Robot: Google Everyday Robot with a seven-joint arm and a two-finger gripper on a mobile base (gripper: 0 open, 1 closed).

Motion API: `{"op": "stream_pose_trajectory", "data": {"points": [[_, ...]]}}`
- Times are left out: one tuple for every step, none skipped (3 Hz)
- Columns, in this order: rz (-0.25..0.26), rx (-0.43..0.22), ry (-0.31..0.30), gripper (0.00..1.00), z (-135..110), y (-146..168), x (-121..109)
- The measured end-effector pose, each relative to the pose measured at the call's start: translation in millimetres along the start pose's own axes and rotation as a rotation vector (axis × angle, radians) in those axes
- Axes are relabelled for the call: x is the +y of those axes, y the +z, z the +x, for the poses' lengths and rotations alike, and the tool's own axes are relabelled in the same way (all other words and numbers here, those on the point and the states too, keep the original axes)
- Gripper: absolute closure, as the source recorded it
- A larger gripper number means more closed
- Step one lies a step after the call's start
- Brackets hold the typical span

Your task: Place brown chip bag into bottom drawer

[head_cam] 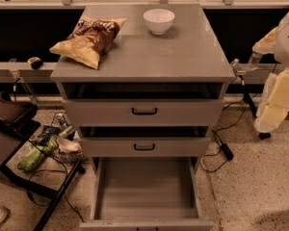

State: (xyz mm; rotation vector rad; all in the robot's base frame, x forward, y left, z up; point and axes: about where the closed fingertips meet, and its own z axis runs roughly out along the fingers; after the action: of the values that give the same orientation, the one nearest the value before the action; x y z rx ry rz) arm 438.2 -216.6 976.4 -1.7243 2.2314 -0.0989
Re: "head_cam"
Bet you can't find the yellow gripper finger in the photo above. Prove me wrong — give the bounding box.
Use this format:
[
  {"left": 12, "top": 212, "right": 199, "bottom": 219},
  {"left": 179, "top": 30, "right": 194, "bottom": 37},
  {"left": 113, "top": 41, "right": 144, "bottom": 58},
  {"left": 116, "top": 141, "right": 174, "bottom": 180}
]
[
  {"left": 252, "top": 28, "right": 277, "bottom": 55},
  {"left": 254, "top": 67, "right": 289, "bottom": 133}
]

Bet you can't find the brown chip bag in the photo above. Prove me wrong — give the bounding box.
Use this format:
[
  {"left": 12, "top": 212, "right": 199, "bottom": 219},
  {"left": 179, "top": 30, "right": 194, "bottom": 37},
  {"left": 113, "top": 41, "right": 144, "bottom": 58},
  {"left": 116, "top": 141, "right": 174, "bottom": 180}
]
[{"left": 49, "top": 16, "right": 126, "bottom": 69}]

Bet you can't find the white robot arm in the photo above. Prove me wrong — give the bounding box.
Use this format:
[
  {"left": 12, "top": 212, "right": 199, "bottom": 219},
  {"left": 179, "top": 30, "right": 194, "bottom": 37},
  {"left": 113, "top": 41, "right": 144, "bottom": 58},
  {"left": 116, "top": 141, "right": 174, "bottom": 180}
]
[{"left": 252, "top": 12, "right": 289, "bottom": 133}]

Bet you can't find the grey drawer cabinet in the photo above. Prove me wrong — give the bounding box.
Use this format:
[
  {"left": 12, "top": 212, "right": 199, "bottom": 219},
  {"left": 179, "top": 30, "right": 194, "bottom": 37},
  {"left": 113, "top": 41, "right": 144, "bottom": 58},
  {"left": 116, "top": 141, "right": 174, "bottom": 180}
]
[{"left": 49, "top": 3, "right": 236, "bottom": 231}]

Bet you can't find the grey bottom drawer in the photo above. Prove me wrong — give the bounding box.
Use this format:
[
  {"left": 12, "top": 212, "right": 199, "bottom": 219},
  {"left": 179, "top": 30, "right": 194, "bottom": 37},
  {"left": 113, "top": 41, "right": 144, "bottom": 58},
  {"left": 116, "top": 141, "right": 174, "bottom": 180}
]
[{"left": 80, "top": 158, "right": 213, "bottom": 231}]

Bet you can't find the grey top drawer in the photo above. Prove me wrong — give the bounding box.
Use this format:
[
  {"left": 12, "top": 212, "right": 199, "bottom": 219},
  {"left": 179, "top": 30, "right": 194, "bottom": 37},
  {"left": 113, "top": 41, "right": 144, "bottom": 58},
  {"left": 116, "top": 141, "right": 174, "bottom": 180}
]
[{"left": 63, "top": 83, "right": 223, "bottom": 126}]

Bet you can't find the green snack bag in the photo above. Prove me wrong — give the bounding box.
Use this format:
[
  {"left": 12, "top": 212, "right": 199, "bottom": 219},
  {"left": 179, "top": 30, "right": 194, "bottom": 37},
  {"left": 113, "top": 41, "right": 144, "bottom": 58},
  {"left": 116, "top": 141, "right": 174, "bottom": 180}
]
[{"left": 17, "top": 136, "right": 59, "bottom": 172}]

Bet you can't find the clear plastic water bottle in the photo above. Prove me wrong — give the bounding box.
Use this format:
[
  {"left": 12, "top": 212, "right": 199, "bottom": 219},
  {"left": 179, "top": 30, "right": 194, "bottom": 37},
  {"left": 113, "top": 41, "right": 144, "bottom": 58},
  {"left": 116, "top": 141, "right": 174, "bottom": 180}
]
[{"left": 248, "top": 52, "right": 262, "bottom": 71}]

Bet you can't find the black power adapter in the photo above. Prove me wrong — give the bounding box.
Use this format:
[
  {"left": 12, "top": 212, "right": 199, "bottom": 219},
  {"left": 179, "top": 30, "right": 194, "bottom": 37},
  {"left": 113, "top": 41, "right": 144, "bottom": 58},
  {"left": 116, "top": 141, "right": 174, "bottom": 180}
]
[{"left": 221, "top": 143, "right": 234, "bottom": 161}]

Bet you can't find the white ceramic bowl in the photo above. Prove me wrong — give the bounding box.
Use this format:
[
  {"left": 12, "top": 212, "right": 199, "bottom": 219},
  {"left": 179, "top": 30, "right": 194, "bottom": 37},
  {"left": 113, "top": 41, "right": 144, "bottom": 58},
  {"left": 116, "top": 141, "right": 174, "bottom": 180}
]
[{"left": 144, "top": 9, "right": 175, "bottom": 35}]

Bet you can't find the black side table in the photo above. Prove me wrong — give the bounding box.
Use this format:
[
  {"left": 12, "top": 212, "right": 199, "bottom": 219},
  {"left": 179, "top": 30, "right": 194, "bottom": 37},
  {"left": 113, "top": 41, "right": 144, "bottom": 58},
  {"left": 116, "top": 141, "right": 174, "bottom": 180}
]
[{"left": 0, "top": 118, "right": 83, "bottom": 231}]

